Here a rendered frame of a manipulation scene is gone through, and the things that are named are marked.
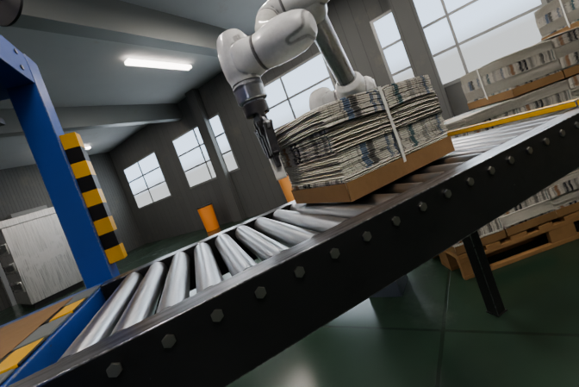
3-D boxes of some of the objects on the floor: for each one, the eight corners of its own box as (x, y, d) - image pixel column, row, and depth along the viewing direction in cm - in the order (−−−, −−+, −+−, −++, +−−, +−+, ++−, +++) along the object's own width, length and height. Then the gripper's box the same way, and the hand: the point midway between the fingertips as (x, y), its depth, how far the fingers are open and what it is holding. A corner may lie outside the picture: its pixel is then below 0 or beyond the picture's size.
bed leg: (494, 305, 130) (444, 165, 128) (507, 310, 124) (455, 163, 122) (485, 312, 128) (434, 169, 126) (499, 317, 122) (445, 167, 120)
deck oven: (6, 314, 590) (-26, 235, 584) (68, 285, 677) (40, 216, 672) (20, 317, 510) (-18, 226, 504) (87, 284, 597) (56, 205, 592)
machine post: (200, 471, 103) (39, 64, 99) (201, 495, 95) (24, 52, 90) (176, 489, 101) (8, 70, 96) (174, 514, 92) (-10, 58, 87)
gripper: (270, 91, 79) (301, 172, 80) (260, 106, 92) (286, 176, 92) (245, 98, 77) (277, 182, 78) (238, 112, 89) (264, 184, 90)
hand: (277, 167), depth 85 cm, fingers closed, pressing on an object
